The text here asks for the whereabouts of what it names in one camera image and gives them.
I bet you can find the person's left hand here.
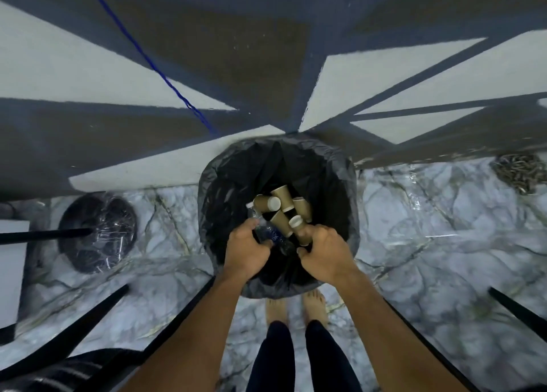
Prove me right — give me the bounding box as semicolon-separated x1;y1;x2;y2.
223;218;274;281

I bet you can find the person's right hand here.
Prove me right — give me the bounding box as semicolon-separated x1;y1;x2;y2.
297;224;360;286

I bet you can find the clear plastic bottle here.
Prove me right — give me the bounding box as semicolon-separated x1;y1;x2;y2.
246;202;296;256

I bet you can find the brown paper cup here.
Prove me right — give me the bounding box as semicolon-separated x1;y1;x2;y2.
292;197;313;224
288;215;311;247
269;210;294;239
270;185;296;213
253;194;282;214

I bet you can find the person's left forearm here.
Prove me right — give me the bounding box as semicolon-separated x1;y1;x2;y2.
120;269;254;392

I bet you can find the person's right forearm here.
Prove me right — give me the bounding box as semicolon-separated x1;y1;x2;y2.
335;269;472;392

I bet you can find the person's right foot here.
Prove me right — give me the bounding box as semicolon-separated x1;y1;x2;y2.
302;289;329;326

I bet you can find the person's foot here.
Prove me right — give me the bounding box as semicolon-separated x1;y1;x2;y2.
265;298;288;326
302;289;329;326

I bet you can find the black bin bag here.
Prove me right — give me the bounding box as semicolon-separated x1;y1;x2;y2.
197;133;360;300

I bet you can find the person's left foot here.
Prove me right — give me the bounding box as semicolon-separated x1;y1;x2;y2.
265;298;288;326

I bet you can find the person's right leg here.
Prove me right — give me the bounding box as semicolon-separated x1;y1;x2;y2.
304;319;363;392

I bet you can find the person's leg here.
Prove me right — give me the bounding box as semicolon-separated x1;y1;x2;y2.
245;320;296;392
304;319;363;392

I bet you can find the black chair leg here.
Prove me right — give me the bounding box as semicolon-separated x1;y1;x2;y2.
384;298;481;392
487;287;547;342
87;275;215;392
0;284;130;381

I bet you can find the person's left leg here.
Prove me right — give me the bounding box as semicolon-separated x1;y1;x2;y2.
245;320;296;392

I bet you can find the round black wrapped stand base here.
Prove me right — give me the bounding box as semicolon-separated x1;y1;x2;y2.
57;192;138;275

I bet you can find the black stand pole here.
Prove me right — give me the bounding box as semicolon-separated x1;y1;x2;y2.
0;228;94;246

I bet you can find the striped dark seat cushion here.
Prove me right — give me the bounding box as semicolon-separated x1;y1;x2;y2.
0;348;144;392

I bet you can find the white panel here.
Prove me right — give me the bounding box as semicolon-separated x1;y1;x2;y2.
0;219;30;329

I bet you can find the blue cable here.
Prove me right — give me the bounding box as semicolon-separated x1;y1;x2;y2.
80;0;219;135

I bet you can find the pile of metal chain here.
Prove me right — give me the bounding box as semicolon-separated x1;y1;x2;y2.
491;153;547;196

